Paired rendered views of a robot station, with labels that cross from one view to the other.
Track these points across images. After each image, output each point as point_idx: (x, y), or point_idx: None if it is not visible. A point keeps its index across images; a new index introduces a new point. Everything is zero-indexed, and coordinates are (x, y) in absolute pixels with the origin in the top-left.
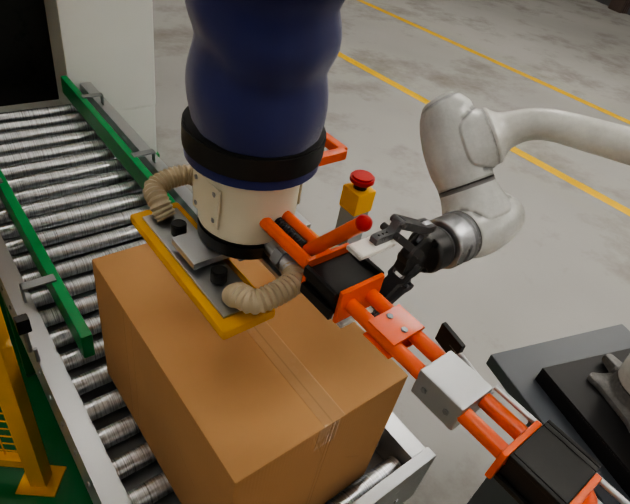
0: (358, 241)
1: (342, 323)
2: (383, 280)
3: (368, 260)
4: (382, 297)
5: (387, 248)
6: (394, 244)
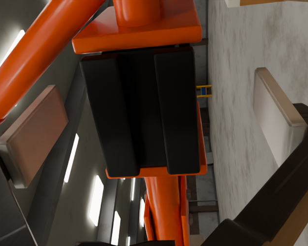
0: (35, 101)
1: (253, 109)
2: (252, 201)
3: (98, 126)
4: (145, 181)
5: (35, 169)
6: (21, 185)
